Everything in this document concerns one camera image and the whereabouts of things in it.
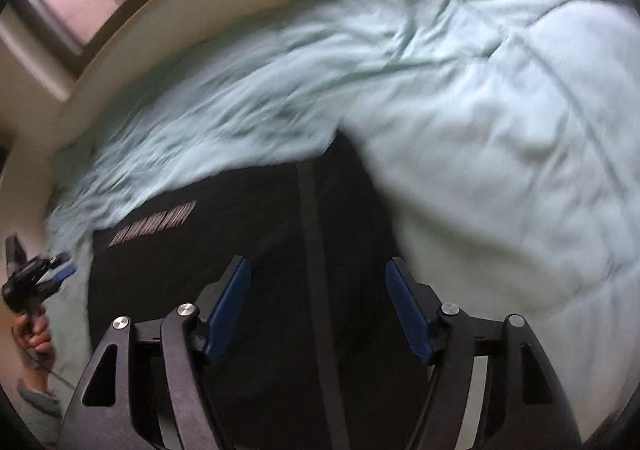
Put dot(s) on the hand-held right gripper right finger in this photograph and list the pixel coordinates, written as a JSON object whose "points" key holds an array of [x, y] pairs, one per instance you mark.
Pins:
{"points": [[407, 310]]}

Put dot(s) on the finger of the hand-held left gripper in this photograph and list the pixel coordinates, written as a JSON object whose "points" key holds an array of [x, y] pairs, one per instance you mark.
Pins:
{"points": [[60, 260], [66, 274]]}

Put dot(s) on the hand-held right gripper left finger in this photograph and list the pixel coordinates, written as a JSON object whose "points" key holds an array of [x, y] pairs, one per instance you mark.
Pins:
{"points": [[230, 305]]}

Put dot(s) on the black hooded jacket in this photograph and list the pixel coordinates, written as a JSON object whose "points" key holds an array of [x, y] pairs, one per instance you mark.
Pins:
{"points": [[250, 230]]}

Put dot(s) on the person's left forearm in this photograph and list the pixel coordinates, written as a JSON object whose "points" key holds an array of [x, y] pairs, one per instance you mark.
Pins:
{"points": [[40, 405]]}

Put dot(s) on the person's left hand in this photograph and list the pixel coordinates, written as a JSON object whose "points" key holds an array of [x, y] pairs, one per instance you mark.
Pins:
{"points": [[37, 342]]}

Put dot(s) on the light blue duvet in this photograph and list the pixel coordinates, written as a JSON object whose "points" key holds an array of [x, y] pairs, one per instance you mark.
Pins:
{"points": [[475, 130]]}

